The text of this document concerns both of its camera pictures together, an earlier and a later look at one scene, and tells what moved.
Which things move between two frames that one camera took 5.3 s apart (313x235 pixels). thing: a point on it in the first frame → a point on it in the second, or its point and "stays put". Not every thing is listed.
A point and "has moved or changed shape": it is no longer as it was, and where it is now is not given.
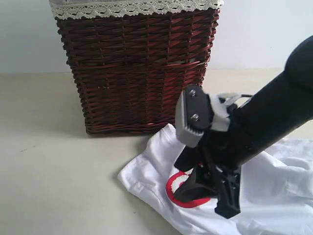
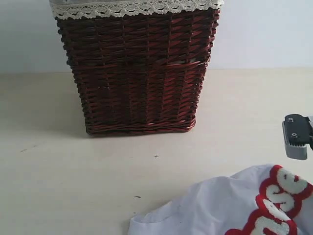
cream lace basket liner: (62, 10) stays put
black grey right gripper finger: (194, 115) → (298, 133)
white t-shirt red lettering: (277, 194) has moved or changed shape
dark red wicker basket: (130, 70) stays put
